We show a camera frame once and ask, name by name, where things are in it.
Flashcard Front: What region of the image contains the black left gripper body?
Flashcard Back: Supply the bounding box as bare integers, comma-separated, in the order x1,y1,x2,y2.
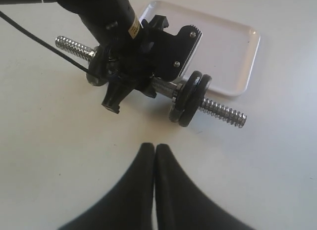
105,14,169,86

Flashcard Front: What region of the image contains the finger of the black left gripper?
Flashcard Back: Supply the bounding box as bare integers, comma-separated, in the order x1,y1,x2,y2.
102,80,135,114
135,77,157,98

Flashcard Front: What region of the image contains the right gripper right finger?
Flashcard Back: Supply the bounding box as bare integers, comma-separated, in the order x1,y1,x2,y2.
155,144,253,230

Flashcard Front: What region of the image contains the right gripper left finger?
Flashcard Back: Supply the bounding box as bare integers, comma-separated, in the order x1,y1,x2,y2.
60,143,155,230

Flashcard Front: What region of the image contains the chrome threaded dumbbell bar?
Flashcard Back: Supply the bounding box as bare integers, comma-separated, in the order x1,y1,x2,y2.
54,35,248,129

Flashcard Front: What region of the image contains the black weight plate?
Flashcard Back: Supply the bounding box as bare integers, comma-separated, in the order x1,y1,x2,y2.
86,45,109,87
178,74,211,127
169,71,202,123

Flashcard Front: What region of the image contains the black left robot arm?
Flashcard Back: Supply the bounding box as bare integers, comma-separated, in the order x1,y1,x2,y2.
0,0,168,113

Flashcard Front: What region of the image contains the white rectangular tray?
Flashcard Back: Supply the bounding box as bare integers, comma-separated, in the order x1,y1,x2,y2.
138,0,261,97

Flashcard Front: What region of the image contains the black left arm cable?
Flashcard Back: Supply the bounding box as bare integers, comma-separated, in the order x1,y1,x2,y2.
0,10,105,79

